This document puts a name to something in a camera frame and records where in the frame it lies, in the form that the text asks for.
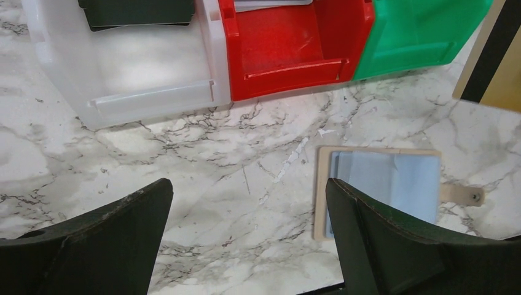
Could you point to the white plastic bin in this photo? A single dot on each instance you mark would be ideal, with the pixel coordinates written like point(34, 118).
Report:
point(131, 73)

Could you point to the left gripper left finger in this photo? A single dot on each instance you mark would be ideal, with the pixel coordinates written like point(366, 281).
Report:
point(109, 250)

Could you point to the beige card holder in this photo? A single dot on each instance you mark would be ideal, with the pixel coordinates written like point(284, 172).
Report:
point(406, 179)

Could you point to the white card stack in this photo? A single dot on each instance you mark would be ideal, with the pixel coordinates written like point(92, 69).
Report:
point(249, 5)

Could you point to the red plastic bin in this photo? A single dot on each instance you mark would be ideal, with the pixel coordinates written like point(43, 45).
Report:
point(294, 47)

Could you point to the black credit card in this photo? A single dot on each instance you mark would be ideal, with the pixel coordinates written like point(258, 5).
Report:
point(108, 14)

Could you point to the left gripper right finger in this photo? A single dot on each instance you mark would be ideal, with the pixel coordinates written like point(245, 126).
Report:
point(386, 251)

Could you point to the green plastic bin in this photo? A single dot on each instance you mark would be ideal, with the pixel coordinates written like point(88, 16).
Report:
point(411, 34)

